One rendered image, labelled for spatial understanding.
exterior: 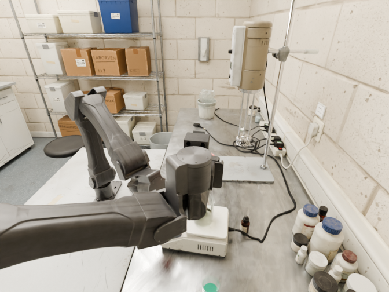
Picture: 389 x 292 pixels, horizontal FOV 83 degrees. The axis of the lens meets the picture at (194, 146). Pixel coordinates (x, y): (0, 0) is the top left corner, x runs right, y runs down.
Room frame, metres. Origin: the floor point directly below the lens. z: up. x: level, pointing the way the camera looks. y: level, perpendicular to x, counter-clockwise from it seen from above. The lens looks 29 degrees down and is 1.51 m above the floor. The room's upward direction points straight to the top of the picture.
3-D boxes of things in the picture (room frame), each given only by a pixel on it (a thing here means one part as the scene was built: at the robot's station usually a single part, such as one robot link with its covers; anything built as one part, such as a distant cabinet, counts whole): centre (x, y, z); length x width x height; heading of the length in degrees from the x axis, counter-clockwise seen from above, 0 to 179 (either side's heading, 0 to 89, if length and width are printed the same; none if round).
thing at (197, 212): (0.31, 0.00, 1.23); 0.07 x 0.06 x 0.07; 171
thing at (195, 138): (0.37, -0.01, 1.28); 0.07 x 0.06 x 0.11; 81
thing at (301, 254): (0.40, -0.31, 0.93); 0.02 x 0.02 x 0.06
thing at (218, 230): (0.48, -0.04, 0.98); 0.12 x 0.12 x 0.01; 80
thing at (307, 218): (0.49, -0.36, 0.96); 0.06 x 0.06 x 0.11
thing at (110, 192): (0.67, 0.35, 0.94); 0.20 x 0.07 x 0.08; 177
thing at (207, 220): (0.47, -0.03, 1.03); 0.07 x 0.06 x 0.08; 153
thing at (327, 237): (0.42, -0.38, 0.96); 0.07 x 0.07 x 0.13
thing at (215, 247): (0.48, -0.02, 0.94); 0.22 x 0.13 x 0.08; 80
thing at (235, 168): (0.87, -0.21, 0.91); 0.30 x 0.20 x 0.01; 87
